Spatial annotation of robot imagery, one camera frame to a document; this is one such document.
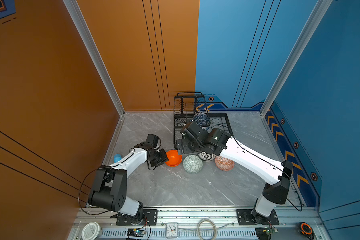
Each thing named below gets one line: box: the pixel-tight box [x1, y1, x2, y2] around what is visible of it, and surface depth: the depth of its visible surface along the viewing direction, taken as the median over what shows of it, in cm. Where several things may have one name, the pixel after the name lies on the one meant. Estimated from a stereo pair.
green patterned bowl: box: [182, 154, 203, 174], surface depth 91 cm
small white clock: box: [165, 222, 179, 239], surface depth 70 cm
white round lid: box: [81, 221, 101, 240], surface depth 66 cm
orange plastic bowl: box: [165, 149, 183, 167], surface depth 91 cm
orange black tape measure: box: [298, 222, 315, 240], surface depth 69 cm
